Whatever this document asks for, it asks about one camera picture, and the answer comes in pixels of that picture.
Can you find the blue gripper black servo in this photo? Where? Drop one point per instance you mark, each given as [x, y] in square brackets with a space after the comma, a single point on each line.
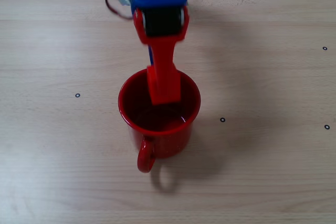
[162, 22]

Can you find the red enamel mug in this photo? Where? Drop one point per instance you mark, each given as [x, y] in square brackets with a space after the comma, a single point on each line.
[160, 142]

